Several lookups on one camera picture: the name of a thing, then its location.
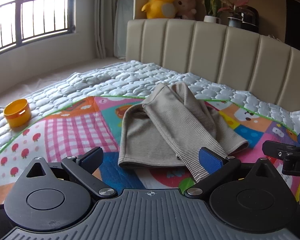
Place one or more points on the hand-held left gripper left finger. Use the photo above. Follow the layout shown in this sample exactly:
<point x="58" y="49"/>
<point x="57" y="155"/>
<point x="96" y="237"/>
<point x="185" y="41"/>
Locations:
<point x="91" y="158"/>

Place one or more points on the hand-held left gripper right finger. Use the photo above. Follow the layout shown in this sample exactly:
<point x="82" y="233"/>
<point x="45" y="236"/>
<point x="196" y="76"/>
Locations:
<point x="211" y="161"/>

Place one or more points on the beige ribbed top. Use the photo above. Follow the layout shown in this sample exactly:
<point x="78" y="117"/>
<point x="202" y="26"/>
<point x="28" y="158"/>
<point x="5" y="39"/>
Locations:
<point x="150" y="135"/>

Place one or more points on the orange plastic container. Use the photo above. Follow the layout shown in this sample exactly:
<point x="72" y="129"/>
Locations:
<point x="17" y="116"/>

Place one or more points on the colourful patchwork quilt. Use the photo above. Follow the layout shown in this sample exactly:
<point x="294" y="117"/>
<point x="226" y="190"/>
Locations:
<point x="130" y="80"/>

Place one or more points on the beige padded headboard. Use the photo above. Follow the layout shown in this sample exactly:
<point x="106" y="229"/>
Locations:
<point x="207" y="55"/>

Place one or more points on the dark wardrobe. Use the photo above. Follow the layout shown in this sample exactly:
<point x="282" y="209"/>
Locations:
<point x="297" y="25"/>

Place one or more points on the black round vase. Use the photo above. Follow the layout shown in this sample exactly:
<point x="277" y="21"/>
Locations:
<point x="250" y="22"/>

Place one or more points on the white covered appliance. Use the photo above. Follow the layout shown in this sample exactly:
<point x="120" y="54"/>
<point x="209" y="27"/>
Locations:
<point x="122" y="30"/>

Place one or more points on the pink-leaf plant in dark pot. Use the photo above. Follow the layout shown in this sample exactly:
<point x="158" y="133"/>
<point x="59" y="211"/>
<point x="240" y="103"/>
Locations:
<point x="233" y="22"/>

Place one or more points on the beige curtain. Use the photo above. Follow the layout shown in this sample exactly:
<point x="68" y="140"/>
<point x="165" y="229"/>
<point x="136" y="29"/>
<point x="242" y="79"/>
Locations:
<point x="102" y="17"/>

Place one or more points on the snake plant in white pot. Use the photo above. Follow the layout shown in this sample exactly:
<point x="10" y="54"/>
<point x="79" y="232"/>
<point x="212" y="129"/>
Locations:
<point x="212" y="18"/>

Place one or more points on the barred window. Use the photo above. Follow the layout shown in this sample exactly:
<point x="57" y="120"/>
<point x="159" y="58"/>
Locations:
<point x="40" y="17"/>

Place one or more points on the pink plush toy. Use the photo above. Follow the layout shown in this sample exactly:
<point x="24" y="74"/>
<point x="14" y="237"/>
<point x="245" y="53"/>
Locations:
<point x="187" y="5"/>

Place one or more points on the yellow duck plush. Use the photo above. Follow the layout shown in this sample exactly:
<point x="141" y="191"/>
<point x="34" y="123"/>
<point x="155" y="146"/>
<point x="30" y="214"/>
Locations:
<point x="160" y="2"/>

